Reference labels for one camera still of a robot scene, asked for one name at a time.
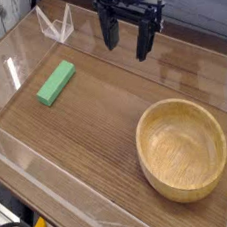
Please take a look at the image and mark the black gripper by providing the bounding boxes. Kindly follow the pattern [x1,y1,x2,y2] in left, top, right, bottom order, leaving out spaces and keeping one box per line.
[94,0,165,62]

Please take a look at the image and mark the clear acrylic tray walls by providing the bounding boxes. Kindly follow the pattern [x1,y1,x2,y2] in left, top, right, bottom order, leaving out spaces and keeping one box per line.
[0,6,227,227]

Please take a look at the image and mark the clear acrylic corner bracket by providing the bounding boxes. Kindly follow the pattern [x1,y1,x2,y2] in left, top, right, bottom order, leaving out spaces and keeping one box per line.
[35,4,74,43]

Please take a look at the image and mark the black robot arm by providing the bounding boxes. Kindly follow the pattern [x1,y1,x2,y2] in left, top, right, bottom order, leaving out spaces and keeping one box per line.
[94,0,165,62]

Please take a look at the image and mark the brown wooden bowl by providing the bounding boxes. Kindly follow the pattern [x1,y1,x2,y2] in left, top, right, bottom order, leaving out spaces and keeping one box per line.
[135,98,227,203]

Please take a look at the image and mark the green rectangular block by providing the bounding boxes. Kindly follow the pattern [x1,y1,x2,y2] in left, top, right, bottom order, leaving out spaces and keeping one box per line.
[37,60,76,106]

